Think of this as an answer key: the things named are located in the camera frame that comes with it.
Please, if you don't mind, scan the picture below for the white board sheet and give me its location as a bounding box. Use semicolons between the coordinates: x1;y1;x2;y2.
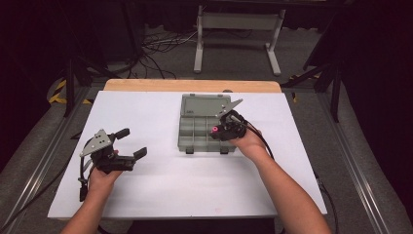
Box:
47;91;328;219

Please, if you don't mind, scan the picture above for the grey translucent organizer box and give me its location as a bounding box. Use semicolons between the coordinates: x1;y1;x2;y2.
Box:
177;93;238;155

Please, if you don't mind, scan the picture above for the black metal stand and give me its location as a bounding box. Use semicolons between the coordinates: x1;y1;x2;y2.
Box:
281;59;345;124
62;53;122;118

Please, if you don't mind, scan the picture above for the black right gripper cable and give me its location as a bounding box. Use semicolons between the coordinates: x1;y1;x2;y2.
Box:
239;119;339;234

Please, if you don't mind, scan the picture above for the grey metal stand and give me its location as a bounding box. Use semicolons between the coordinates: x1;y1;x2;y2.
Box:
193;4;286;77

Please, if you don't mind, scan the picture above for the person's left hand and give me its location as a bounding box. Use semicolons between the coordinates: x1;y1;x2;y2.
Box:
88;168;123;193

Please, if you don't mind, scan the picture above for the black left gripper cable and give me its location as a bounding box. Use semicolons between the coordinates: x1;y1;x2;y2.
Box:
77;155;95;203

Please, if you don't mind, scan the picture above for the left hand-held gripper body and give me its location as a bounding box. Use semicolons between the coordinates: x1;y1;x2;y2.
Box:
79;129;136;175

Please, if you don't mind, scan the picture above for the metal floor rail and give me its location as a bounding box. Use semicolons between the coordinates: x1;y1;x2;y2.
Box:
315;92;393;234
0;87;95;230

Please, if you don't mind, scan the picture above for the person's right hand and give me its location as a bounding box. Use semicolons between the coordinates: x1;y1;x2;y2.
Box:
228;125;271;163

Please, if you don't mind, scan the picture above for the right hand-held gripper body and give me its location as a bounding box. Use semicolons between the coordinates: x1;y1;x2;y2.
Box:
209;97;247;141

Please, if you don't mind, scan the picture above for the bundle of floor cables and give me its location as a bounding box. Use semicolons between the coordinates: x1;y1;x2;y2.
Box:
128;27;254;81

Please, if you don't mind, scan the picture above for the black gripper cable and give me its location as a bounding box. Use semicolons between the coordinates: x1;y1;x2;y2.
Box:
77;155;95;203
239;119;339;234

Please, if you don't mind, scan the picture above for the wooden table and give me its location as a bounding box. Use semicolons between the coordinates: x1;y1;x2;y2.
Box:
102;78;282;95

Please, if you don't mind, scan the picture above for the yellow and black floor tape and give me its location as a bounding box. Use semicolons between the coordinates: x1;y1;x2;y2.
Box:
48;79;94;105

